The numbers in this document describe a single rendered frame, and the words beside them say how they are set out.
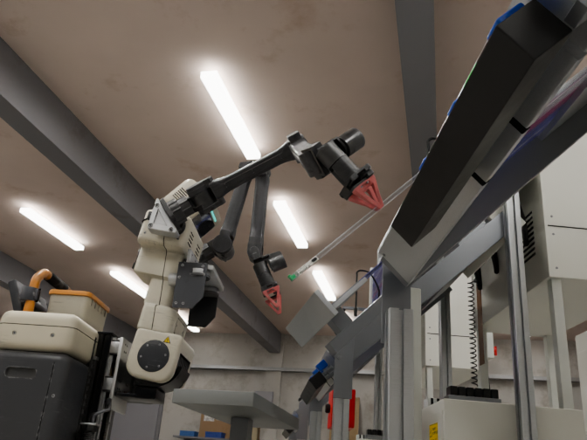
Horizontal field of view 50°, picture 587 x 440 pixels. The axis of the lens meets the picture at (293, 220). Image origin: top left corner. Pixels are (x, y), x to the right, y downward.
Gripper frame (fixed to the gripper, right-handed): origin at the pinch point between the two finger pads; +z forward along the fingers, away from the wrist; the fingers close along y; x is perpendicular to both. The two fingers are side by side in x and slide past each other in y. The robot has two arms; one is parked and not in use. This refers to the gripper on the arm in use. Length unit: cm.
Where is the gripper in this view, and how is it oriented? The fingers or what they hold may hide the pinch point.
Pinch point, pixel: (378, 206)
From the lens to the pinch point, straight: 151.7
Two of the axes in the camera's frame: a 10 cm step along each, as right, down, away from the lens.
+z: 6.6, 7.3, -1.8
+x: -7.3, 5.6, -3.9
